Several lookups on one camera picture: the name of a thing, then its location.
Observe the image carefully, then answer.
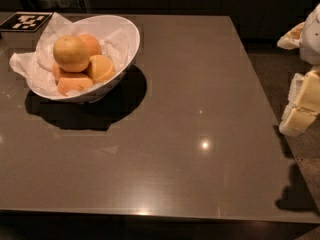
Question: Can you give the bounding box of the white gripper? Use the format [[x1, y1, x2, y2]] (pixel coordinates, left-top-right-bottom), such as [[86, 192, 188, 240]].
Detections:
[[277, 4, 320, 136]]

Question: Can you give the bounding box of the yellow orange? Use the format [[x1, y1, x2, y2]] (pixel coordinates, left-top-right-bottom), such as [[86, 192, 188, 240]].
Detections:
[[53, 35, 90, 73]]

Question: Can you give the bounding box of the right orange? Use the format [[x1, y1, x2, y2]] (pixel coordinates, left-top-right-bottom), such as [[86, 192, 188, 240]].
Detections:
[[86, 55, 116, 83]]

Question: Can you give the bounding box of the white bowl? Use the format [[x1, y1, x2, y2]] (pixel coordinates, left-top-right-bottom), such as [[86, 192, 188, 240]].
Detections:
[[25, 14, 141, 104]]

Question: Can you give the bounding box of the back orange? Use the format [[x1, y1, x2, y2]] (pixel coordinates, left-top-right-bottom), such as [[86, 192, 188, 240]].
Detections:
[[78, 34, 101, 56]]

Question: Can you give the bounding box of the front orange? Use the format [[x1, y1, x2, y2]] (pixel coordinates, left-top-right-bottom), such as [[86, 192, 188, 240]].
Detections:
[[57, 75, 93, 96]]

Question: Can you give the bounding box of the lower left orange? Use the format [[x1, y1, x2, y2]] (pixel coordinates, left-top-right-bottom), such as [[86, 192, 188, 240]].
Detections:
[[52, 62, 67, 82]]

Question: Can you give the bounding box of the white paper liner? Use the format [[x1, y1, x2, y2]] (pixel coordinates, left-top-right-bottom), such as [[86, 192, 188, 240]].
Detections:
[[9, 12, 132, 97]]

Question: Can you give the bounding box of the black white fiducial marker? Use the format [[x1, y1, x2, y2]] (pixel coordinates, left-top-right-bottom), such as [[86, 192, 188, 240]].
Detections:
[[0, 12, 53, 33]]

